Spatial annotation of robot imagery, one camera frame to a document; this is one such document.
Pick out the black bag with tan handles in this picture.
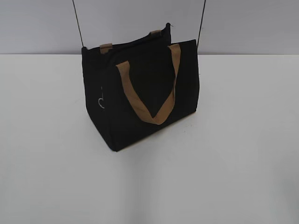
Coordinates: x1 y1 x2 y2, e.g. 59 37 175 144
81 23 199 152

